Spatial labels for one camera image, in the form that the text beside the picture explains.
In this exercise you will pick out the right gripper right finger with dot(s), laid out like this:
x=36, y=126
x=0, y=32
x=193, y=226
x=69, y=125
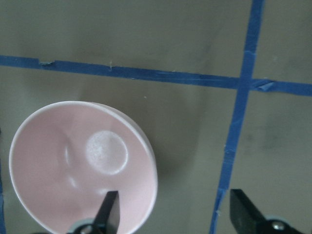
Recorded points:
x=246, y=218

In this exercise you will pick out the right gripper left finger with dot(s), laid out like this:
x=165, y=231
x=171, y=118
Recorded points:
x=108, y=217

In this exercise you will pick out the pink bowl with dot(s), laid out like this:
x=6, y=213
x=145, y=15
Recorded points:
x=66, y=156

